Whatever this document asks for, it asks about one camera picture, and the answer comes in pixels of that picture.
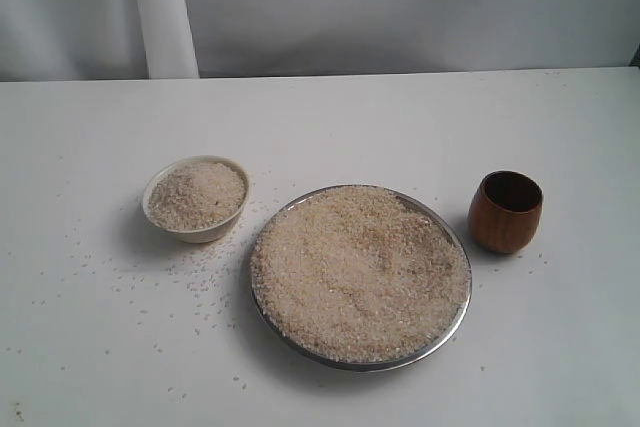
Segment brown wooden cup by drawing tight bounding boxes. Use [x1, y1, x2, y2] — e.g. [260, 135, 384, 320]
[467, 170, 544, 255]

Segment rice in steel tray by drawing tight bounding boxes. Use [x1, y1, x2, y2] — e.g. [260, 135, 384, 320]
[249, 186, 471, 363]

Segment cream ceramic bowl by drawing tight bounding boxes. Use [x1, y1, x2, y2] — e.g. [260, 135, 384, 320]
[141, 155, 250, 244]

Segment rice in cream bowl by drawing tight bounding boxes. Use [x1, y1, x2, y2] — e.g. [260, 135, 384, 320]
[147, 160, 246, 232]

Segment spilled rice grains on table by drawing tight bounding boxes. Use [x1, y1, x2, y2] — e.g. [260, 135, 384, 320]
[9, 146, 551, 393]

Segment round steel tray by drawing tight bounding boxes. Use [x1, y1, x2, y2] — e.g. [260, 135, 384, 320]
[249, 184, 473, 373]

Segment white backdrop cloth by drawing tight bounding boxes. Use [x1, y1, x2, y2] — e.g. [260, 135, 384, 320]
[1, 0, 639, 81]

